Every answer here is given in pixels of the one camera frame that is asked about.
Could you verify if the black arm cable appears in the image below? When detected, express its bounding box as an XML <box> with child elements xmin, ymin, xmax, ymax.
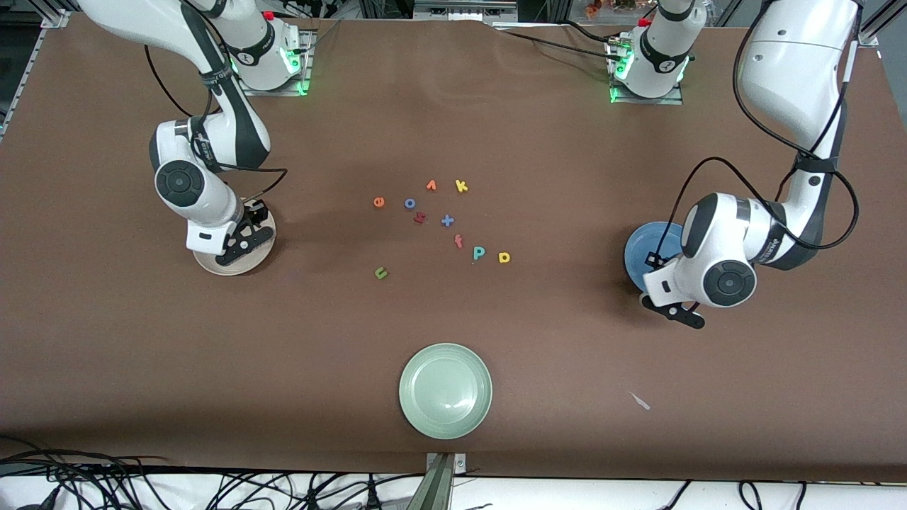
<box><xmin>144</xmin><ymin>42</ymin><xmax>289</xmax><ymax>206</ymax></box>
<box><xmin>652</xmin><ymin>0</ymin><xmax>862</xmax><ymax>266</ymax></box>

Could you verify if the black base power cable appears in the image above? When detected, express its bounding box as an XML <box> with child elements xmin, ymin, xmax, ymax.
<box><xmin>492</xmin><ymin>20</ymin><xmax>628</xmax><ymax>64</ymax></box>

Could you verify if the thin black floor cable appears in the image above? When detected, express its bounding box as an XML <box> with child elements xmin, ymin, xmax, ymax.
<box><xmin>659</xmin><ymin>480</ymin><xmax>810</xmax><ymax>510</ymax></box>

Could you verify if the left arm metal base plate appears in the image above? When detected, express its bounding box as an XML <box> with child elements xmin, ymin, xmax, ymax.
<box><xmin>609</xmin><ymin>39</ymin><xmax>685</xmax><ymax>106</ymax></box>

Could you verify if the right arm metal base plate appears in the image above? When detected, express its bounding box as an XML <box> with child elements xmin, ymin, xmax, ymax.
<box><xmin>236</xmin><ymin>27</ymin><xmax>313</xmax><ymax>97</ymax></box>

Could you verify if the aluminium frame post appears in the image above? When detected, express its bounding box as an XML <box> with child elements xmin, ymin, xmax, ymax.
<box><xmin>0</xmin><ymin>0</ymin><xmax>73</xmax><ymax>142</ymax></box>
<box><xmin>854</xmin><ymin>0</ymin><xmax>907</xmax><ymax>49</ymax></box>

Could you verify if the pale green round plate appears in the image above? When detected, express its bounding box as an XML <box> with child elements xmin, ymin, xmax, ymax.
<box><xmin>398</xmin><ymin>343</ymin><xmax>493</xmax><ymax>441</ymax></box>

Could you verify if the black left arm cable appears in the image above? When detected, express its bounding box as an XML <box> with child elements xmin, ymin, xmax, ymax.
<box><xmin>652</xmin><ymin>0</ymin><xmax>862</xmax><ymax>266</ymax></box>

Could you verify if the black floor cable bundle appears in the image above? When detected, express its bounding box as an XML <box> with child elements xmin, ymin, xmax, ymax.
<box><xmin>0</xmin><ymin>436</ymin><xmax>426</xmax><ymax>510</ymax></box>

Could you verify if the beige round plate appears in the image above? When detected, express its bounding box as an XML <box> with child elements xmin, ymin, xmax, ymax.
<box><xmin>193</xmin><ymin>202</ymin><xmax>277</xmax><ymax>276</ymax></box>

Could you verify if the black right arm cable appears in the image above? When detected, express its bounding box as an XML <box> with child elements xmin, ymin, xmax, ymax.
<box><xmin>144</xmin><ymin>42</ymin><xmax>289</xmax><ymax>206</ymax></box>

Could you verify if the blue round plate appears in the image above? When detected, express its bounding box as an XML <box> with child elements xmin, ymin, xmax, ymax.
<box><xmin>624</xmin><ymin>222</ymin><xmax>686</xmax><ymax>293</ymax></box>

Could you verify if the grey power strip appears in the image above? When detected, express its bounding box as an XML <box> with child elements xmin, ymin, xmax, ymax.
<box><xmin>415</xmin><ymin>0</ymin><xmax>518</xmax><ymax>22</ymax></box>

